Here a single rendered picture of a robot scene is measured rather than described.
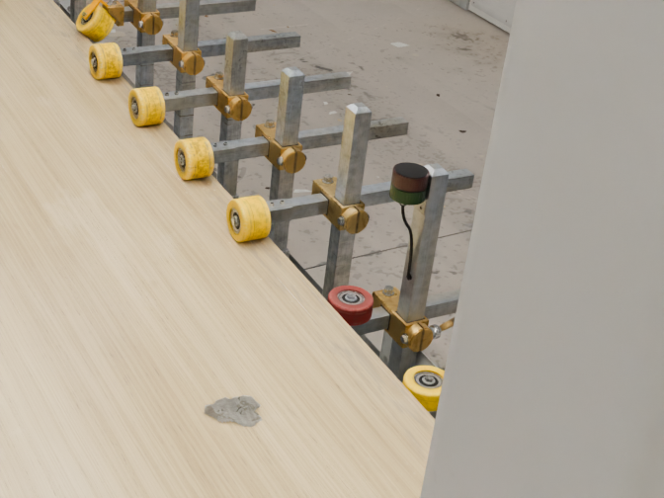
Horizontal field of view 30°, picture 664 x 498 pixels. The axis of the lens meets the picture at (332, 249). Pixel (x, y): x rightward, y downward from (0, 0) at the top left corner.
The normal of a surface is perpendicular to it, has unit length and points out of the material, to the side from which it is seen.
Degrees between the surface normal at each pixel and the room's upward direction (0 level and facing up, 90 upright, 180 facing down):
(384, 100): 0
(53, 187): 0
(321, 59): 0
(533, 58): 90
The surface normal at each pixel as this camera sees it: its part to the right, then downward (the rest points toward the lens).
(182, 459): 0.11, -0.85
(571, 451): -0.87, 0.17
